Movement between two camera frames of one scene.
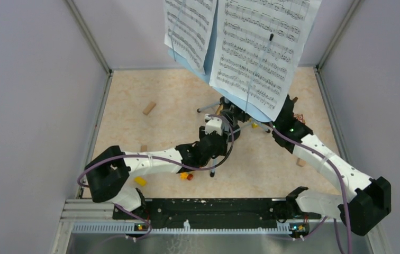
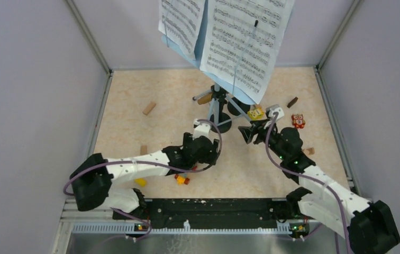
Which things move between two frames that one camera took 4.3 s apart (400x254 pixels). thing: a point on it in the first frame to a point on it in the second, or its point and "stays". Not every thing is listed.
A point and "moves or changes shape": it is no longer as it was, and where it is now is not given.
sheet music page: (257, 45) moves or changes shape
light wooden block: (149, 108) stays
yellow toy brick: (140, 181) stays
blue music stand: (205, 78) to (221, 90)
